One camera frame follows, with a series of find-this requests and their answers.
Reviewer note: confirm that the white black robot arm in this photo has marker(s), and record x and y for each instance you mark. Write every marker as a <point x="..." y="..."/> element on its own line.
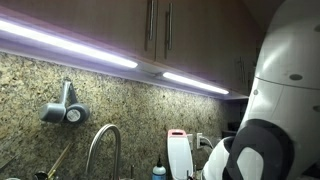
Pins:
<point x="283" y="100"/>

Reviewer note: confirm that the white bottle blue label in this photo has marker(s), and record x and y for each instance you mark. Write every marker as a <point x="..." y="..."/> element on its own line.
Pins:
<point x="158" y="172"/>

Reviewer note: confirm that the short under-cabinet light strip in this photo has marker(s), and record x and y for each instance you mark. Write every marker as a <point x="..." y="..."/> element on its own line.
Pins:
<point x="196" y="83"/>

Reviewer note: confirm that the white pink cutting board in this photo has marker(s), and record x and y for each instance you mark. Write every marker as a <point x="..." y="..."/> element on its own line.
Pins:
<point x="180" y="156"/>

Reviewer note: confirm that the chrome gooseneck faucet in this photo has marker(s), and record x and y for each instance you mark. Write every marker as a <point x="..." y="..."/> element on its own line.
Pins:
<point x="96" y="140"/>

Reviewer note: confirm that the metal dish rack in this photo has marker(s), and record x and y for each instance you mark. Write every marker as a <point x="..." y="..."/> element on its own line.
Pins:
<point x="191" y="173"/>

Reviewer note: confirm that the long under-cabinet light strip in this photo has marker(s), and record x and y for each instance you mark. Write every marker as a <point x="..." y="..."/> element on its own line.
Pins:
<point x="66" y="45"/>

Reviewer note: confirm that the wooden utensil stick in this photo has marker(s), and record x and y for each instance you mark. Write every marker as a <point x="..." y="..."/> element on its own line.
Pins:
<point x="59" y="160"/>

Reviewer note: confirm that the white wall outlet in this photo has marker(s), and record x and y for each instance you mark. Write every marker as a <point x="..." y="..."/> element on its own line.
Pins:
<point x="199" y="140"/>

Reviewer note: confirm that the wooden wall cabinets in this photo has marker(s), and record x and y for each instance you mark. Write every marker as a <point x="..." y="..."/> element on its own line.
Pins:
<point x="100" y="26"/>

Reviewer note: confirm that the grey wall pot filler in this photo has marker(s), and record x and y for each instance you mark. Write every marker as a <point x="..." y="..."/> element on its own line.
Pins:
<point x="51" y="113"/>

